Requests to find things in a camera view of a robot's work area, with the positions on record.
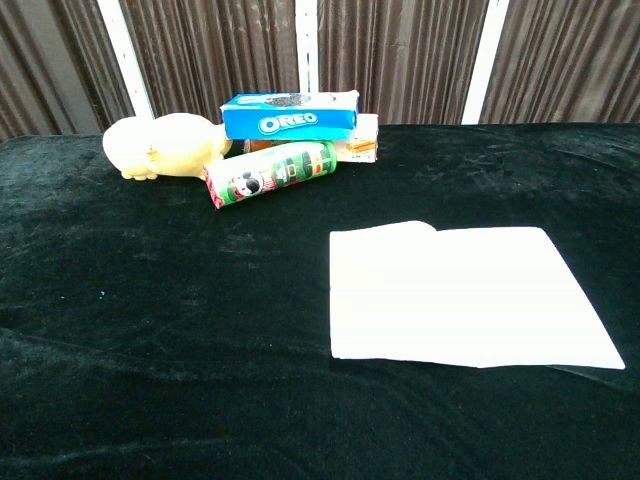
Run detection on green Pringles can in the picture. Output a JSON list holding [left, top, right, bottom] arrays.
[[203, 140, 338, 210]]

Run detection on white and orange snack box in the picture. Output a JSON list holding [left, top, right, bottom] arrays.
[[333, 113, 380, 164]]

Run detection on blue Oreo cookie box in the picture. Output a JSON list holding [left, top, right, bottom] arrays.
[[220, 89, 361, 142]]

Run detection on white folded cloth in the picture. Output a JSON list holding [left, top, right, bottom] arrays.
[[328, 220, 627, 371]]

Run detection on dark green velvet tablecloth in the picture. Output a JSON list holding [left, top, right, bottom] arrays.
[[0, 122, 640, 480]]

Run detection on yellow plush toy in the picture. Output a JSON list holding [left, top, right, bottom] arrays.
[[102, 112, 234, 182]]

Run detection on brown pleated curtain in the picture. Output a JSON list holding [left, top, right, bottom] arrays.
[[0, 0, 640, 142]]

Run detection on white frame post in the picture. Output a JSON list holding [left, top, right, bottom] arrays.
[[294, 0, 321, 96], [96, 0, 156, 121], [460, 0, 511, 126]]

